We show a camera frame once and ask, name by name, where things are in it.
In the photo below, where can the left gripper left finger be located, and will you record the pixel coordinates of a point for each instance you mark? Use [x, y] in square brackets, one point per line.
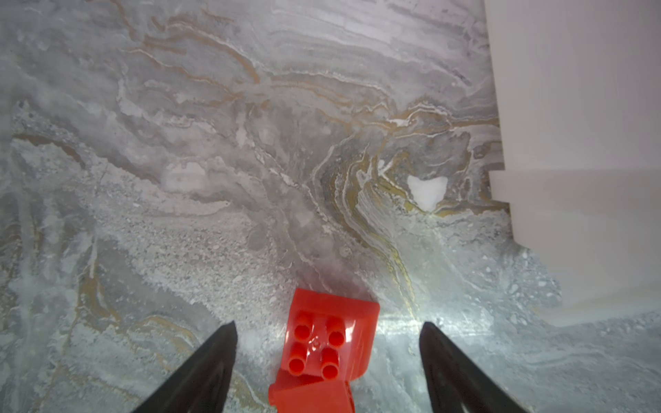
[202, 383]

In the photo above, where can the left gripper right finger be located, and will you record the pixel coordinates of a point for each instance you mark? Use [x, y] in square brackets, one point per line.
[455, 383]

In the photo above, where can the red lego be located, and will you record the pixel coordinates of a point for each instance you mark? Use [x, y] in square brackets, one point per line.
[310, 394]
[329, 336]

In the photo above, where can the white left bin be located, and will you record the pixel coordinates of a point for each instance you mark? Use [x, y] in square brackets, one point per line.
[578, 93]

